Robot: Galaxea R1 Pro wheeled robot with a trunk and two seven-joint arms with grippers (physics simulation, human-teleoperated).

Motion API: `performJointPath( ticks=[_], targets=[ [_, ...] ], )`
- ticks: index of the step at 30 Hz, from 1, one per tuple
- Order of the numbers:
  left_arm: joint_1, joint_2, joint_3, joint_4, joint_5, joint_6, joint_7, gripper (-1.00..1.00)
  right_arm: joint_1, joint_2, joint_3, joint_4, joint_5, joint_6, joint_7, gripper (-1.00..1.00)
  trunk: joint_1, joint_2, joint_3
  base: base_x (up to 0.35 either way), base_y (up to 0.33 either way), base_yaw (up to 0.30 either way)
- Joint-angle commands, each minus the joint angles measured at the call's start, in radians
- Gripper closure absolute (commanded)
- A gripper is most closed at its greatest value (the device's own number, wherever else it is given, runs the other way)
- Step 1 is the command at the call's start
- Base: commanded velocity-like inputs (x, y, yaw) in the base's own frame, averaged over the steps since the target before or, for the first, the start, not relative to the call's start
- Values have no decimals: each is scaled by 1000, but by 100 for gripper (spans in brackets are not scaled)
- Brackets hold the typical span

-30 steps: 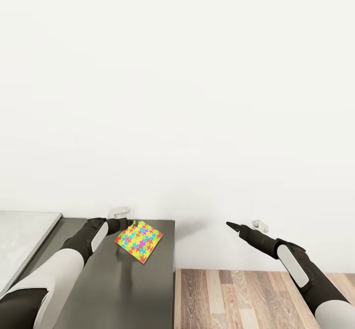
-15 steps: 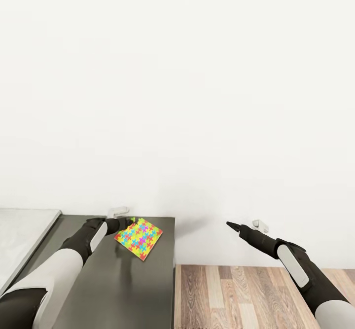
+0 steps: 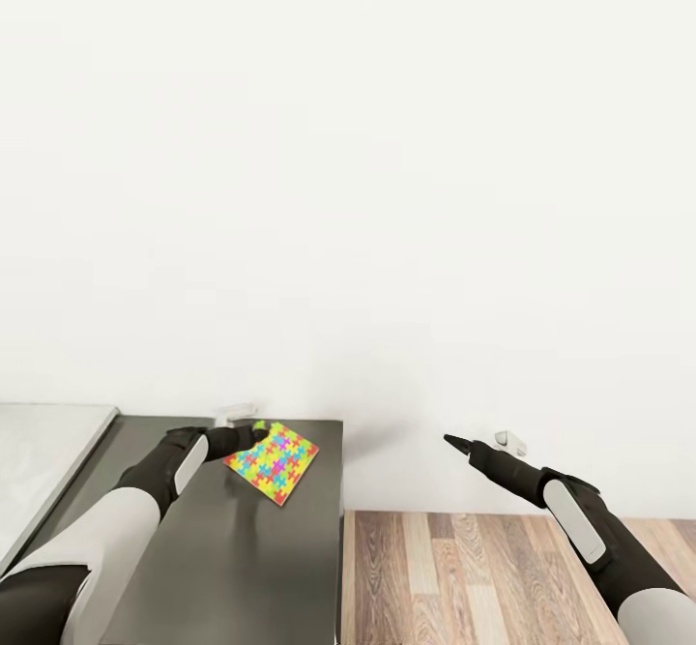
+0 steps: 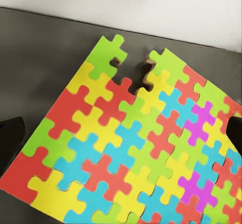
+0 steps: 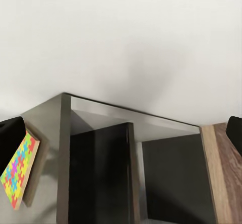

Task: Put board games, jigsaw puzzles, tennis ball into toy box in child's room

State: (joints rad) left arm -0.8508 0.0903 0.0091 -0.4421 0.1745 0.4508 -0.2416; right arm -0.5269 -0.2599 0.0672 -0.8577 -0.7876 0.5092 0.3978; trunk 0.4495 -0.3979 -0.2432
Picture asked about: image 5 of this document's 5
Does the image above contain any jigsaw puzzle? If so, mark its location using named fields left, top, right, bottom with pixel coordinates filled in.
left=0, top=127, right=40, bottom=209

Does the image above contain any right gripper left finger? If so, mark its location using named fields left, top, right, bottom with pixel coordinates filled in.
left=0, top=116, right=27, bottom=176

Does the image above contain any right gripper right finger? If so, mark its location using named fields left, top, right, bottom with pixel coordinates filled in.
left=226, top=116, right=242, bottom=157

